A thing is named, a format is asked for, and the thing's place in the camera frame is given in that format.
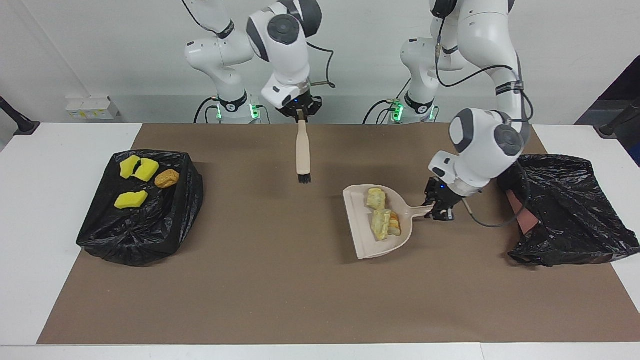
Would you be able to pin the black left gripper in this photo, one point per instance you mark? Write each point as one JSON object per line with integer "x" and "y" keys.
{"x": 442, "y": 195}

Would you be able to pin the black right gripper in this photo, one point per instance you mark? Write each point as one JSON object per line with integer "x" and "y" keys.
{"x": 299, "y": 106}

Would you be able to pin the beige hand brush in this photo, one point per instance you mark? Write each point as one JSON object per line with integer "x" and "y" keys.
{"x": 303, "y": 155}

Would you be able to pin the orange striped croissant piece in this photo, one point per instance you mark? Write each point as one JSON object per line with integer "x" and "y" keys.
{"x": 395, "y": 225}

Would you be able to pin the pale pastry piece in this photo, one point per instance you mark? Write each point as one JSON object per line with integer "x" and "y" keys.
{"x": 376, "y": 198}
{"x": 381, "y": 225}

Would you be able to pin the beige plastic dustpan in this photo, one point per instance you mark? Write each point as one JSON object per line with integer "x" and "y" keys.
{"x": 365, "y": 237}

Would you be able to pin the brown bread roll toy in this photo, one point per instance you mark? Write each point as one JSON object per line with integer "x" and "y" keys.
{"x": 167, "y": 178}

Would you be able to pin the green and yellow sponge piece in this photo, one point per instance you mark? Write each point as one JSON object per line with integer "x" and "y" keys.
{"x": 147, "y": 170}

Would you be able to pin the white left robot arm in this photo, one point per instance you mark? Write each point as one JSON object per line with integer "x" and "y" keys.
{"x": 480, "y": 145}

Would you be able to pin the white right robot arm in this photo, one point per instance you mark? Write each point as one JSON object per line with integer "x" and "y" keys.
{"x": 285, "y": 45}

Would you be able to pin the pink bin with black bag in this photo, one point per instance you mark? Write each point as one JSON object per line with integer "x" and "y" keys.
{"x": 575, "y": 210}

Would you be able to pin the black bag lined bin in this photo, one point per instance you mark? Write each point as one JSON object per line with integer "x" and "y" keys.
{"x": 140, "y": 235}

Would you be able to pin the brown table mat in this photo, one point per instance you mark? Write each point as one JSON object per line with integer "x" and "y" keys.
{"x": 250, "y": 300}

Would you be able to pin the black stand foot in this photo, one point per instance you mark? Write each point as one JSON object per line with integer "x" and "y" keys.
{"x": 620, "y": 122}
{"x": 20, "y": 125}

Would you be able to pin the white box on floor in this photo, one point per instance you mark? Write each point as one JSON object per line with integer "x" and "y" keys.
{"x": 92, "y": 107}

